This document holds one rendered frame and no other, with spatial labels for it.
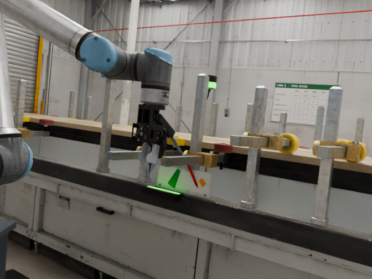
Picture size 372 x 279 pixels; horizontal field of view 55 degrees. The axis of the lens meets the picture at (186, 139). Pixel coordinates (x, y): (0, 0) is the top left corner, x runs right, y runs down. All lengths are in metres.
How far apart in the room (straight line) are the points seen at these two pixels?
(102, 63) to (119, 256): 1.33
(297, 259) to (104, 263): 1.17
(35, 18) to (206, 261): 1.21
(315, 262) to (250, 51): 8.08
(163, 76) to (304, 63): 7.73
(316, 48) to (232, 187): 7.35
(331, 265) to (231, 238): 0.35
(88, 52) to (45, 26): 0.15
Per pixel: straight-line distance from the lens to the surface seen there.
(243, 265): 1.67
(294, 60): 8.78
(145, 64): 1.09
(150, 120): 1.08
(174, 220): 1.53
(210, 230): 1.44
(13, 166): 1.30
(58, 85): 11.15
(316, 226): 1.23
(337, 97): 1.22
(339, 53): 8.69
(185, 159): 1.27
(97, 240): 2.21
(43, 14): 1.11
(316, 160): 1.44
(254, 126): 1.29
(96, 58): 0.99
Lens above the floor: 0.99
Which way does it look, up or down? 3 degrees down
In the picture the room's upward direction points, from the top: 6 degrees clockwise
